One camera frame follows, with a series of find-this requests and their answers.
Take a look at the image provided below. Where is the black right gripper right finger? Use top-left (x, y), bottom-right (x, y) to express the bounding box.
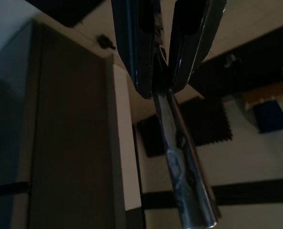
top-left (169, 0), bottom-right (228, 94)

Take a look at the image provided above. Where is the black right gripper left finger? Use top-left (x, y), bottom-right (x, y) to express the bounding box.
top-left (110, 0), bottom-right (162, 100)

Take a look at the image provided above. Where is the silver metal broom handle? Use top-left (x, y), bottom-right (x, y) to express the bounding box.
top-left (152, 23), bottom-right (221, 229)

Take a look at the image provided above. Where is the large black floor mat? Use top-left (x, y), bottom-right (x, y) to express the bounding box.
top-left (188, 23), bottom-right (283, 101)

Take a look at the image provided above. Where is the small black debris piece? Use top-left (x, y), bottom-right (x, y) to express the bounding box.
top-left (97, 34), bottom-right (116, 50)

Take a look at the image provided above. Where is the black rubber mat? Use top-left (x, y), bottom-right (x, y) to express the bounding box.
top-left (34, 0), bottom-right (114, 28)

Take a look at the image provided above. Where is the brown cardboard box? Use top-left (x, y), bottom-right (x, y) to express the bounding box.
top-left (241, 82), bottom-right (283, 112)

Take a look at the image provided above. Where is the brown wooden door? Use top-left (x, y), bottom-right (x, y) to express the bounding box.
top-left (28, 20), bottom-right (128, 229)

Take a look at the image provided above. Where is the blue box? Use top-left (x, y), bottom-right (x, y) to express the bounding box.
top-left (255, 100), bottom-right (283, 133)

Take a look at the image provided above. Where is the dark blue glass panel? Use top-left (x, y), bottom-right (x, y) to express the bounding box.
top-left (0, 19), bottom-right (33, 229)

